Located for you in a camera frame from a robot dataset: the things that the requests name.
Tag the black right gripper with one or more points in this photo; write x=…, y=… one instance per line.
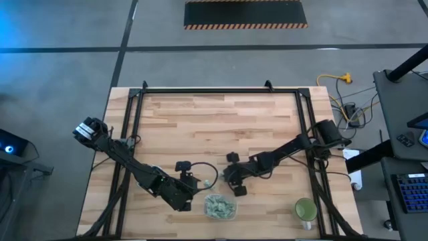
x=239, y=172

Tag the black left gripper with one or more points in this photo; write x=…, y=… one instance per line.
x=188, y=184

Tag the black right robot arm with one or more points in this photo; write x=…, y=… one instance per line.
x=287, y=149

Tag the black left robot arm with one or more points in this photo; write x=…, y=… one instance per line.
x=143, y=170

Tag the clear plastic container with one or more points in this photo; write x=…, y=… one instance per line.
x=235, y=217

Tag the black power strip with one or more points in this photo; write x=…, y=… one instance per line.
x=350, y=112

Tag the black desk foot bar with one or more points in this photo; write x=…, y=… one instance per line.
x=368, y=155

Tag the black caster wheel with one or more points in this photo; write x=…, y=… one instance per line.
x=388, y=225

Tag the black hazard striped floor mat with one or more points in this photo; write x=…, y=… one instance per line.
x=244, y=13

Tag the small black controller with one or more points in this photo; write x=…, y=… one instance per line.
x=405, y=140

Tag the dark grey desk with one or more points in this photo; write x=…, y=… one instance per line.
x=401, y=107
x=414, y=227

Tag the blue backlit keyboard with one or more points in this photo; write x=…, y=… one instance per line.
x=413, y=194

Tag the dark grey cart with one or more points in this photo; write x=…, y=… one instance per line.
x=20, y=187

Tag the monitor with blue screen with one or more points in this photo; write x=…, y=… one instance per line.
x=419, y=123

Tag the black computer blue light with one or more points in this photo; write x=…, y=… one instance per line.
x=10, y=144

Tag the black pole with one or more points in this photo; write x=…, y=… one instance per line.
x=406, y=65

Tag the black aluminium table frame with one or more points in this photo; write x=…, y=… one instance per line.
x=217, y=90

